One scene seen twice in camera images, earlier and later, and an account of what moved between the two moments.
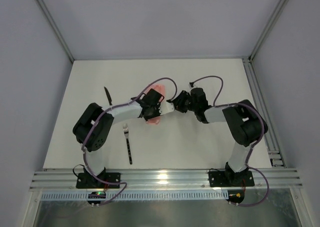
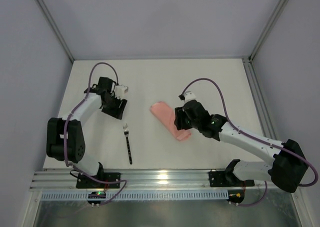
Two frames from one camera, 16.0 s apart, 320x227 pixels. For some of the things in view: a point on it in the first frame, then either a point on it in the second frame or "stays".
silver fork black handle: (126, 134) stays
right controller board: (236, 196) stays
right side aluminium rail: (275, 157) stays
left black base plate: (90, 180) stays
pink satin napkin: (161, 90) → (166, 114)
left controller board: (96, 195) stays
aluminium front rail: (167, 180) stays
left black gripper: (152, 111) → (115, 107)
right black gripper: (180, 102) → (179, 117)
